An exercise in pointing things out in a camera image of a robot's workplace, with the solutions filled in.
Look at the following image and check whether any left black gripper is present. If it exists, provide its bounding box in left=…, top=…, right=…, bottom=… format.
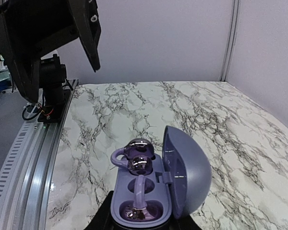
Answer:
left=0, top=0, right=101, bottom=103

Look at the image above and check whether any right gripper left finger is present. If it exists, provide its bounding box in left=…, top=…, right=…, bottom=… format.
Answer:
left=85, top=191, right=114, bottom=230

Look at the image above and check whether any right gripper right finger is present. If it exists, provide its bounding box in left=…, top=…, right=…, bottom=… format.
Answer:
left=168, top=214, right=202, bottom=230

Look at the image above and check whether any purple earbud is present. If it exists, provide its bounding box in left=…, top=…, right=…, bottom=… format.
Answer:
left=120, top=175, right=163, bottom=222
left=110, top=138, right=156, bottom=176

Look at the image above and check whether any purple earbud charging case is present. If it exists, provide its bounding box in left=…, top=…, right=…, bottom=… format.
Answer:
left=110, top=126, right=212, bottom=230

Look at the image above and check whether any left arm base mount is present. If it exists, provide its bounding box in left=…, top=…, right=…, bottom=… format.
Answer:
left=21, top=54, right=80, bottom=124

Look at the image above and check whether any aluminium front rail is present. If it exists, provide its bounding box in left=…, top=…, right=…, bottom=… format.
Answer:
left=0, top=89, right=74, bottom=230

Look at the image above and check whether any right aluminium frame post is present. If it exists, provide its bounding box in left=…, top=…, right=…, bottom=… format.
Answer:
left=219, top=0, right=241, bottom=82

